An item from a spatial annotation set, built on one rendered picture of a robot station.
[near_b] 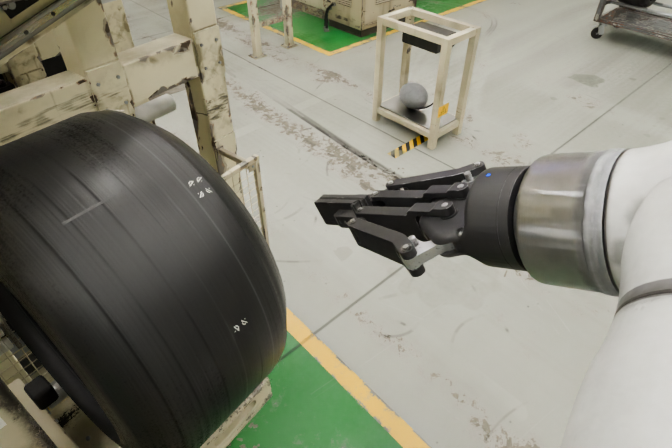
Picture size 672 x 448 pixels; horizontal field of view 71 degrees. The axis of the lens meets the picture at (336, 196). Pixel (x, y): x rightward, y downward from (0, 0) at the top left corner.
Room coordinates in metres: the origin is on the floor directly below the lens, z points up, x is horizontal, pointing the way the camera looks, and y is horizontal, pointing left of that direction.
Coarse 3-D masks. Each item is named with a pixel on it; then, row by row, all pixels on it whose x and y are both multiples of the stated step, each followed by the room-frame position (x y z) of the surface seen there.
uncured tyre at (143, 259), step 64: (64, 128) 0.63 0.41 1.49; (128, 128) 0.62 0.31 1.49; (0, 192) 0.47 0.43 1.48; (64, 192) 0.48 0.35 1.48; (128, 192) 0.50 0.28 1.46; (192, 192) 0.53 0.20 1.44; (0, 256) 0.40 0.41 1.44; (64, 256) 0.40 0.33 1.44; (128, 256) 0.42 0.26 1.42; (192, 256) 0.45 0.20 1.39; (256, 256) 0.50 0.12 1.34; (64, 320) 0.35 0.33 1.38; (128, 320) 0.36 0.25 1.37; (192, 320) 0.39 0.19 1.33; (256, 320) 0.44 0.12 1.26; (64, 384) 0.49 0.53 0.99; (128, 384) 0.31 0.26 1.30; (192, 384) 0.34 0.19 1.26; (256, 384) 0.43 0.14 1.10
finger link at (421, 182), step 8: (464, 168) 0.34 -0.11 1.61; (472, 168) 0.34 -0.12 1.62; (480, 168) 0.33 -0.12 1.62; (416, 176) 0.36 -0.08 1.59; (424, 176) 0.35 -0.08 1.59; (432, 176) 0.35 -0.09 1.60; (440, 176) 0.34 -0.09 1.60; (448, 176) 0.34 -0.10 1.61; (456, 176) 0.33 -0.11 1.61; (464, 176) 0.33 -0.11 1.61; (472, 176) 0.33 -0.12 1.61; (392, 184) 0.36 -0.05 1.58; (400, 184) 0.36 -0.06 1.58; (408, 184) 0.35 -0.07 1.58; (416, 184) 0.35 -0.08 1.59; (424, 184) 0.35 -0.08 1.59; (432, 184) 0.34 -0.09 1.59; (440, 184) 0.34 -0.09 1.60; (448, 184) 0.34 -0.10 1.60
